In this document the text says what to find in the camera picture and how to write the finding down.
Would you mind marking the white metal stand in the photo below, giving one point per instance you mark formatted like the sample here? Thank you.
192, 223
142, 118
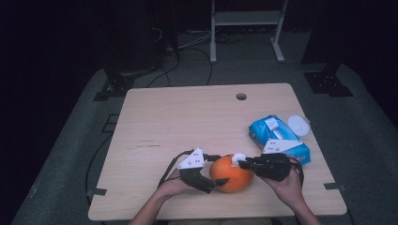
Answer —
245, 18

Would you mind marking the blue wet wipes pack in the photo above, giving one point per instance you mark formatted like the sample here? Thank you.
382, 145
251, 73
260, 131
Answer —
263, 131

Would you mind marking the dark equipment cabinet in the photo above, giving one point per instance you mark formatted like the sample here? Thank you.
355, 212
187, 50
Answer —
137, 34

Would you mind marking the person's left hand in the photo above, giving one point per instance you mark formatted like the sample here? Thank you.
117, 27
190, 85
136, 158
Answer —
173, 187

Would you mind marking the person's right hand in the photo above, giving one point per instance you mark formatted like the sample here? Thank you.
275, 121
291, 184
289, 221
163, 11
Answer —
289, 190

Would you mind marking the dark tape strip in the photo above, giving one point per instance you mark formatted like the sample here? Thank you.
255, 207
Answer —
334, 186
96, 192

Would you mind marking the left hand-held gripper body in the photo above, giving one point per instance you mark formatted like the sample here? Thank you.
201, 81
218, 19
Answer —
194, 172

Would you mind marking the orange plush toy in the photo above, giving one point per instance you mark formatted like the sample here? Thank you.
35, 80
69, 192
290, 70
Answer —
233, 176

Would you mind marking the white round lid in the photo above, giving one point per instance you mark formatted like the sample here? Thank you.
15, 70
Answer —
298, 125

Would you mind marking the white wet wipe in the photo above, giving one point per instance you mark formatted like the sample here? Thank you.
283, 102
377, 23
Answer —
237, 157

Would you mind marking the black stand base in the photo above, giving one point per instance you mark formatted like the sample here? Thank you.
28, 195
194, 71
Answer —
327, 82
114, 87

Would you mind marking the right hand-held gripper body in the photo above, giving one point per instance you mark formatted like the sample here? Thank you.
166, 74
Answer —
272, 165

